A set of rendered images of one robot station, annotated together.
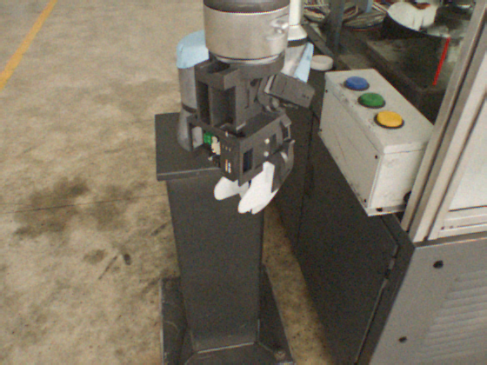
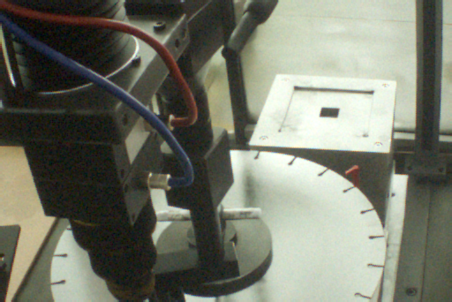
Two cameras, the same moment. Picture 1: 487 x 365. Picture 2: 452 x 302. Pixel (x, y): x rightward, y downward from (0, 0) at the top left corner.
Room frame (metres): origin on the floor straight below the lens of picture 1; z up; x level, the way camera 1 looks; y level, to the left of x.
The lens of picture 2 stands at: (1.44, -0.24, 1.42)
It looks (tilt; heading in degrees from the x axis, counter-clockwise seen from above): 34 degrees down; 210
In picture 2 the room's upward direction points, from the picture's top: 8 degrees counter-clockwise
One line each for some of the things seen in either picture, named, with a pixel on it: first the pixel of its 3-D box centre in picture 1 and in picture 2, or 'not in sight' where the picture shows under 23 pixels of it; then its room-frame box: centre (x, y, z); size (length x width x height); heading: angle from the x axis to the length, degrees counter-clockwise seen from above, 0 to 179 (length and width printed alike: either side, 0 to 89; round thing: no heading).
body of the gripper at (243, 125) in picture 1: (241, 110); not in sight; (0.36, 0.00, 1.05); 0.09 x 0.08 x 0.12; 140
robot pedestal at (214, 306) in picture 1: (216, 246); not in sight; (0.79, 0.07, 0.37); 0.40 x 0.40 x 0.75; 10
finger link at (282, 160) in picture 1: (270, 157); not in sight; (0.36, -0.03, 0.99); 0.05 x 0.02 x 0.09; 50
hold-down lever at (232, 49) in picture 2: not in sight; (227, 19); (1.03, -0.46, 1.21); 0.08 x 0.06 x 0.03; 10
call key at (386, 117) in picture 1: (389, 121); not in sight; (0.60, -0.25, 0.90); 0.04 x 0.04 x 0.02
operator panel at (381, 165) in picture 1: (370, 136); not in sight; (0.67, -0.25, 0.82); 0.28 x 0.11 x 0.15; 10
